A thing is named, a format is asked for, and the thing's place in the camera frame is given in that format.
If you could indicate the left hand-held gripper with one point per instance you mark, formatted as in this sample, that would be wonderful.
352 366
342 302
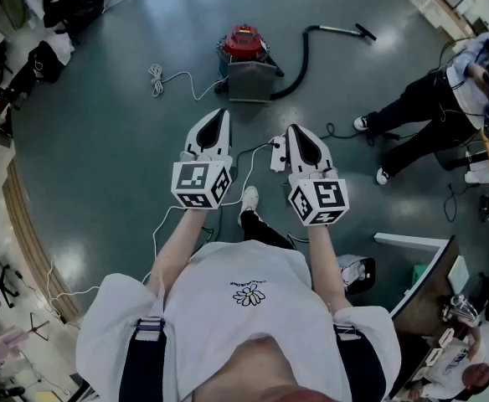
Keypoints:
194 182

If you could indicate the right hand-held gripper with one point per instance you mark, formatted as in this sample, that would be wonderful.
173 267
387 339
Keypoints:
324 199

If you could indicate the grey vacuum bag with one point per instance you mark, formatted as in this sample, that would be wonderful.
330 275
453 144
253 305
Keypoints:
250 80

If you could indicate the red vacuum cleaner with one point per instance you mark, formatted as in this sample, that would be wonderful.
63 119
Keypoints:
242 40

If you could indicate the person's right forearm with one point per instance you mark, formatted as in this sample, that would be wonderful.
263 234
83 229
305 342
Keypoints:
326 262

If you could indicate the person's left forearm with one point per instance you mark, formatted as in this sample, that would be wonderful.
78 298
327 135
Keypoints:
173 249

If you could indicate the white bag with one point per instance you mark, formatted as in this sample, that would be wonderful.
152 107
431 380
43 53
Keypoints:
62 42

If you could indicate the black bag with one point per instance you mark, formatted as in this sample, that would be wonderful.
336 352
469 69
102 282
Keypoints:
39 67

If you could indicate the white power strip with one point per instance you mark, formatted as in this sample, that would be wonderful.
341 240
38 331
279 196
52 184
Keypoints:
277 157

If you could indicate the person's right white shoe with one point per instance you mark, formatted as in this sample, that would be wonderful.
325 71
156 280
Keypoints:
249 201

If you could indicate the black striped trousers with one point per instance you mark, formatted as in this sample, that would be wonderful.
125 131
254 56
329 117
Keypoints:
265 233

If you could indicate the black bin with white liner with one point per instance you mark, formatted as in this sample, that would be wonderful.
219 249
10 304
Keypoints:
363 279

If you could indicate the white flower print t-shirt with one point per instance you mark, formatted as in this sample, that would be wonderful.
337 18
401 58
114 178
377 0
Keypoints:
228 274

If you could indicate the green plastic box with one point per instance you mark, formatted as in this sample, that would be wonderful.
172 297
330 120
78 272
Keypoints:
419 274

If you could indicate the dark desk with white edge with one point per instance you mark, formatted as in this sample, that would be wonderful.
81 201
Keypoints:
428 274

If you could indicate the person's neck and chin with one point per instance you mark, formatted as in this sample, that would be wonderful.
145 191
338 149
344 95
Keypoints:
261 371

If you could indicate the pink cloth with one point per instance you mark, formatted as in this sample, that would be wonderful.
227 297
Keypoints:
1 343

